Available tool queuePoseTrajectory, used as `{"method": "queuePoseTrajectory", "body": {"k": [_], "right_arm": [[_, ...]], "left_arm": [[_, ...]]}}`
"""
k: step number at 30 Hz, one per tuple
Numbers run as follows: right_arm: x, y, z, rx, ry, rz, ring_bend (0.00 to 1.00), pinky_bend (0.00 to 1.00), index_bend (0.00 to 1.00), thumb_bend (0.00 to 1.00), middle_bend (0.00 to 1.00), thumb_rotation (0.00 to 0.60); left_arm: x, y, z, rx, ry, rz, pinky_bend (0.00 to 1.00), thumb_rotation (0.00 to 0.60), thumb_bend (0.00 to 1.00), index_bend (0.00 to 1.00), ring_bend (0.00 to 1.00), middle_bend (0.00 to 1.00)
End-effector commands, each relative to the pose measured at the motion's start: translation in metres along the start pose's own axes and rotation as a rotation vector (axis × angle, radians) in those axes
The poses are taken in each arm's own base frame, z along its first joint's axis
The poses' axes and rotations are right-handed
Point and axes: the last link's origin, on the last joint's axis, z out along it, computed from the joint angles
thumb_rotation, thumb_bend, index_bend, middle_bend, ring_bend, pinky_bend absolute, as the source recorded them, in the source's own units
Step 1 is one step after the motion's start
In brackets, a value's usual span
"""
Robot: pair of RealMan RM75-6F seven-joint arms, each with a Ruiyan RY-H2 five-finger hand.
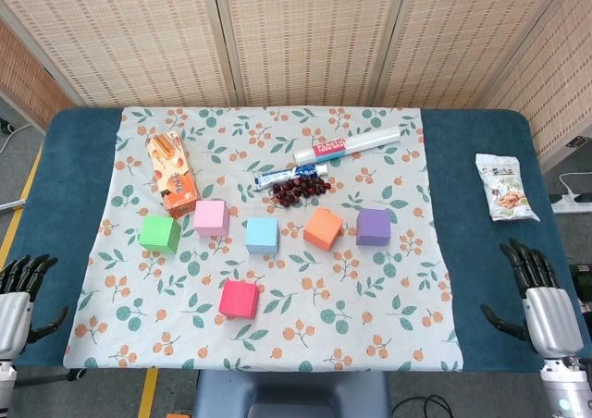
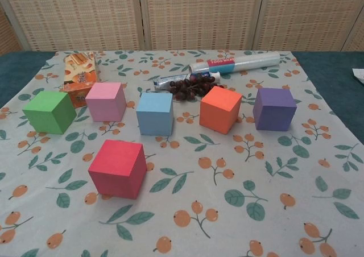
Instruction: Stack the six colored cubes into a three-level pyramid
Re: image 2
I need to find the light blue foam cube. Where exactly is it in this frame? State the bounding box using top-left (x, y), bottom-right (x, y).
top-left (135, 92), bottom-right (174, 136)

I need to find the orange foam cube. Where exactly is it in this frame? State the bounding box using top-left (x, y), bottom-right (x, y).
top-left (199, 85), bottom-right (243, 135)

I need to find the pink foam cube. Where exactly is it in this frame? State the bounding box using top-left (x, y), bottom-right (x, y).
top-left (85, 82), bottom-right (127, 122)

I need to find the purple foam cube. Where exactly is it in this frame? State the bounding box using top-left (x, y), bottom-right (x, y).
top-left (252, 87), bottom-right (297, 132)

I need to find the green foam cube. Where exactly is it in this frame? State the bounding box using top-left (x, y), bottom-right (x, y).
top-left (22, 90), bottom-right (77, 135)

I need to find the dark red grape bunch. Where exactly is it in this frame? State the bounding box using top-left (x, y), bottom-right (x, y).
top-left (169, 73), bottom-right (225, 101)

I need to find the white blue toothpaste tube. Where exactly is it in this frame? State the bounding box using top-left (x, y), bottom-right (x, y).
top-left (152, 71), bottom-right (222, 92)

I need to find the floral print tablecloth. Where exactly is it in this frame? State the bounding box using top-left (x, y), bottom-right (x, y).
top-left (0, 49), bottom-right (364, 257)

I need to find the plastic food wrap roll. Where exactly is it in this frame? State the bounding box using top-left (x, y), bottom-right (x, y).
top-left (189, 51), bottom-right (280, 76)

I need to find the red foam cube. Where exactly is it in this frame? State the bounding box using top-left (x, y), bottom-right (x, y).
top-left (88, 139), bottom-right (147, 201)

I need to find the bamboo folding screen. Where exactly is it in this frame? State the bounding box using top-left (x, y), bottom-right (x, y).
top-left (0, 0), bottom-right (364, 56)

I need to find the orange biscuit box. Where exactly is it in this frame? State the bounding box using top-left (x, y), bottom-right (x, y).
top-left (62, 51), bottom-right (102, 109)

